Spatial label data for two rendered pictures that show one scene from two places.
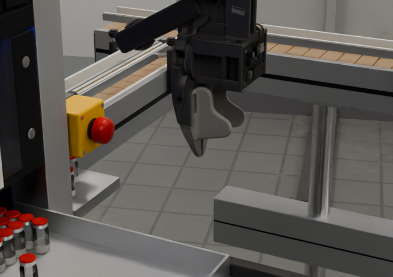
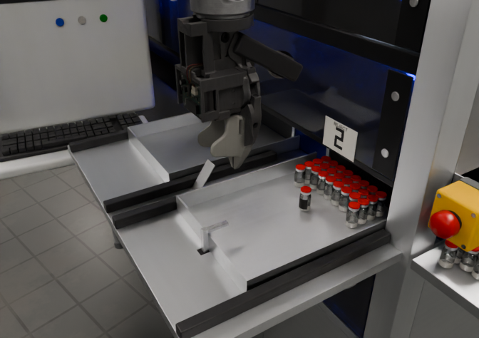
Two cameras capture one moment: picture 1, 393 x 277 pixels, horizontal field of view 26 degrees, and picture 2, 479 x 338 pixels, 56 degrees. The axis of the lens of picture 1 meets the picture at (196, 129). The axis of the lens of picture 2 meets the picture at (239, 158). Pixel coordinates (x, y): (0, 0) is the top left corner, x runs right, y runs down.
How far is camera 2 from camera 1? 1.29 m
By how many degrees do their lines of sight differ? 105
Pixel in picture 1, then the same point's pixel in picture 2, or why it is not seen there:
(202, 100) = not seen: hidden behind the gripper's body
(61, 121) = (419, 176)
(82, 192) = (450, 274)
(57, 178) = (400, 213)
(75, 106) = (459, 192)
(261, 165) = not seen: outside the picture
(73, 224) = (362, 233)
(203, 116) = (217, 126)
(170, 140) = not seen: outside the picture
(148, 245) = (307, 258)
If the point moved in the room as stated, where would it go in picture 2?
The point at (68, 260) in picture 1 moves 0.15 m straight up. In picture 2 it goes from (328, 231) to (337, 159)
